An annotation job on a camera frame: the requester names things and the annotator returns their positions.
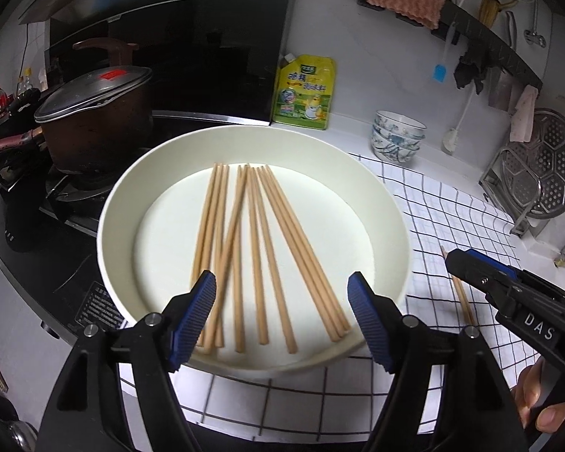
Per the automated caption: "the person right hand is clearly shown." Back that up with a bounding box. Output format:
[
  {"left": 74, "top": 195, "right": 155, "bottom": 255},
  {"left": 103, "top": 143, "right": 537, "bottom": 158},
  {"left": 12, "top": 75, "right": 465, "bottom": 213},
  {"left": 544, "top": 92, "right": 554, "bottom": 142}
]
[{"left": 511, "top": 357, "right": 565, "bottom": 434}]

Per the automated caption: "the steel dish rack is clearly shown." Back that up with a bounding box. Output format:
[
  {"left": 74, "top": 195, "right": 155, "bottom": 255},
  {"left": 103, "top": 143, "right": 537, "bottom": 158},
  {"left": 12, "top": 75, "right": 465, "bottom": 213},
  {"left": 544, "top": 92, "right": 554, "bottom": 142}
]
[{"left": 479, "top": 146, "right": 548, "bottom": 237}]

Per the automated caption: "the black white grid mat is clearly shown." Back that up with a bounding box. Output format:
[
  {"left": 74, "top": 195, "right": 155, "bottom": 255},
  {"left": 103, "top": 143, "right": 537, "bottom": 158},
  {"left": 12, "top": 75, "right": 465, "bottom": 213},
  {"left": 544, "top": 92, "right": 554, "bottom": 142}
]
[{"left": 117, "top": 152, "right": 543, "bottom": 439}]

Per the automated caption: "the round steel steamer tray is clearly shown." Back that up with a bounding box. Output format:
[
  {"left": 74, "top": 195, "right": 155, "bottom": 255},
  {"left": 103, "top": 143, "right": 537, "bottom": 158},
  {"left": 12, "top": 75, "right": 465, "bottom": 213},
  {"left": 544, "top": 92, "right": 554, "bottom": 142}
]
[{"left": 506, "top": 108, "right": 565, "bottom": 220}]

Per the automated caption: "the cream oval basin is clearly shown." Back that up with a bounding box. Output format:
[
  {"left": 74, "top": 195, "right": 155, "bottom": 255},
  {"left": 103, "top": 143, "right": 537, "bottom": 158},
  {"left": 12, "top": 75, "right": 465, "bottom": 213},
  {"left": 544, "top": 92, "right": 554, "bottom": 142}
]
[{"left": 96, "top": 125, "right": 412, "bottom": 379}]

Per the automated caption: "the pink hanging towel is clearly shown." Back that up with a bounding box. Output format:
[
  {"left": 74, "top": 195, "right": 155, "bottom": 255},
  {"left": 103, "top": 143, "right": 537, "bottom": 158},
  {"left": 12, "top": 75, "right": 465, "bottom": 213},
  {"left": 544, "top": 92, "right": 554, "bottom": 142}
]
[{"left": 509, "top": 85, "right": 539, "bottom": 143}]

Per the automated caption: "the bottom porcelain bowl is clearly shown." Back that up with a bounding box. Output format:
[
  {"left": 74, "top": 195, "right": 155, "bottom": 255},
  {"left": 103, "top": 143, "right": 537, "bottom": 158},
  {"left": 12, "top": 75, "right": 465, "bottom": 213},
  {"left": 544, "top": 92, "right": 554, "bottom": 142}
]
[{"left": 370, "top": 136, "right": 419, "bottom": 164}]

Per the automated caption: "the porcelain bowl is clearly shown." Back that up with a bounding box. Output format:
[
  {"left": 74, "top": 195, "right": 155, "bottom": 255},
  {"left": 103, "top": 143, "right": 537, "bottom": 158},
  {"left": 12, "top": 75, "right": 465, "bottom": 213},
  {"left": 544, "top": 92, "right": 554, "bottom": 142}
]
[
  {"left": 374, "top": 110, "right": 426, "bottom": 135},
  {"left": 370, "top": 136, "right": 419, "bottom": 164},
  {"left": 373, "top": 124, "right": 425, "bottom": 148}
]

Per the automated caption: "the black gas stove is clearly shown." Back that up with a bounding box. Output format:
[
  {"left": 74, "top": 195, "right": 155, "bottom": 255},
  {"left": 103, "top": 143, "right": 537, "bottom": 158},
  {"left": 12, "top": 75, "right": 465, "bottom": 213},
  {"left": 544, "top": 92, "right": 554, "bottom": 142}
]
[{"left": 0, "top": 110, "right": 252, "bottom": 343}]

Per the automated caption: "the middle porcelain bowl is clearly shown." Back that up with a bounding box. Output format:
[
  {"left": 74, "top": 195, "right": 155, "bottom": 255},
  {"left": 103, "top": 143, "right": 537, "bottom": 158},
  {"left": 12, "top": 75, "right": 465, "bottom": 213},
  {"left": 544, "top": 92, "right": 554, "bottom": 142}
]
[{"left": 373, "top": 124, "right": 425, "bottom": 148}]

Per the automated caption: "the top porcelain bowl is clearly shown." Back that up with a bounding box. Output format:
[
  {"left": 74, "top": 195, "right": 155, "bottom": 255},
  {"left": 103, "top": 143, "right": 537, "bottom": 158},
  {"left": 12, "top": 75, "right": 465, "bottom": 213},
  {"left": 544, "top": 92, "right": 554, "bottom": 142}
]
[{"left": 374, "top": 110, "right": 426, "bottom": 135}]

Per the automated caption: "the blue silicone brush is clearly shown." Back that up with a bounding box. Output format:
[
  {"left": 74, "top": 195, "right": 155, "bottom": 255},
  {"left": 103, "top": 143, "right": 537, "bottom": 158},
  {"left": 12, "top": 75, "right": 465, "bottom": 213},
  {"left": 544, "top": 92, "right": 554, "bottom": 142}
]
[{"left": 433, "top": 23, "right": 456, "bottom": 83}]

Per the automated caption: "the dark cooking pot with lid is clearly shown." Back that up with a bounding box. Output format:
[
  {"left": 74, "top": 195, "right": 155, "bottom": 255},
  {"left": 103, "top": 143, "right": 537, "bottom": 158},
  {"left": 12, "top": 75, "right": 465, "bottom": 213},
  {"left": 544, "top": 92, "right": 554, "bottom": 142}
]
[{"left": 0, "top": 37, "right": 154, "bottom": 176}]

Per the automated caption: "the black hanging cloth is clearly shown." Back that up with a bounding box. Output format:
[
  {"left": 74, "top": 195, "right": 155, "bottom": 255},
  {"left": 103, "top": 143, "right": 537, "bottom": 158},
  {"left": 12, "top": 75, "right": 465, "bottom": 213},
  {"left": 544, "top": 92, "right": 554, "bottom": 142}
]
[{"left": 453, "top": 49, "right": 492, "bottom": 95}]

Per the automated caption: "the yellow seasoning pouch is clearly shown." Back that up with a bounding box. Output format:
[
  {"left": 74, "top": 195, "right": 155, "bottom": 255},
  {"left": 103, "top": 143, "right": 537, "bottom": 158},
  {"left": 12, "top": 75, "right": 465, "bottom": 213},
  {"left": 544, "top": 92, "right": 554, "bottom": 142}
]
[{"left": 272, "top": 53, "right": 336, "bottom": 131}]

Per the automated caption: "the black wall hook rail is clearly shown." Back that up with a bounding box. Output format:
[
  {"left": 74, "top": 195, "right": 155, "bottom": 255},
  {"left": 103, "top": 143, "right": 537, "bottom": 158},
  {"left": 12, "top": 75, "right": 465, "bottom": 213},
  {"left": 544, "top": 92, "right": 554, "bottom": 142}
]
[{"left": 357, "top": 0, "right": 543, "bottom": 91}]

